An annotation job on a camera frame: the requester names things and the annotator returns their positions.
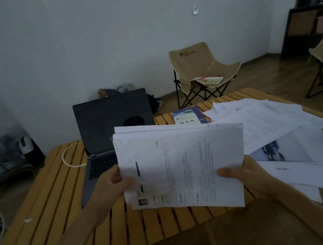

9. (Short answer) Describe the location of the person's right forearm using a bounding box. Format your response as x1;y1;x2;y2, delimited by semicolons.
262;172;323;245

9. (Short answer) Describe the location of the sorted text document stack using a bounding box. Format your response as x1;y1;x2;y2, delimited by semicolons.
110;106;257;228

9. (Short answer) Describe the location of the person's left hand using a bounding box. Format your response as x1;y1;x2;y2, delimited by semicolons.
79;162;143;228

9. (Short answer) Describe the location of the white charging cable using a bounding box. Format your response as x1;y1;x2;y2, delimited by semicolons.
59;141;88;170

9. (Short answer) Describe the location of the grey laptop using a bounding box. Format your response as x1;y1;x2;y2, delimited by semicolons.
64;86;168;209

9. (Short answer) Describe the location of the pile of white papers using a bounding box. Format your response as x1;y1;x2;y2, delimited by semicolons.
201;85;323;220

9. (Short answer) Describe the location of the woven storage basket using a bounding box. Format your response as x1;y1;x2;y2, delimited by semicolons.
284;8;322;39

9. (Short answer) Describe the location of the white and black appliance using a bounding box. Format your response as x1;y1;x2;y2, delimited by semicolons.
0;129;49;184

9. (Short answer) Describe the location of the black shelf unit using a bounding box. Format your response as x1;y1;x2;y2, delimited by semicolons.
271;0;323;62

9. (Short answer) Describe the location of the person's right hand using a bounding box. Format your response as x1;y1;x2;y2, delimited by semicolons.
215;150;282;207

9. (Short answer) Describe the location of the blue booklet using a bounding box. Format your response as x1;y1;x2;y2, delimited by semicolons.
171;104;209;129

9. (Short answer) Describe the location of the red and white booklet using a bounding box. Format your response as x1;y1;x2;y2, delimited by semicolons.
194;72;226;89

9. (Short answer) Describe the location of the wooden slatted table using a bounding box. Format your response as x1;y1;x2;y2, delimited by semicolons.
0;76;323;245

